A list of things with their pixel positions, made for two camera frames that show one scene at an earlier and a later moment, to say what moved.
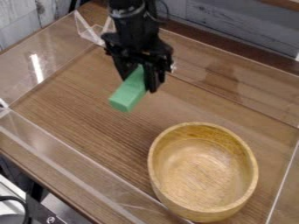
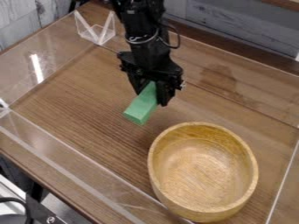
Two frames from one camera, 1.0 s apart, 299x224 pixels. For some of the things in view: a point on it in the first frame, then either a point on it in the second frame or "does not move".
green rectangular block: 132,91 to 144,104
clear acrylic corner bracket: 94,31 does not move
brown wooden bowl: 203,171 does not move
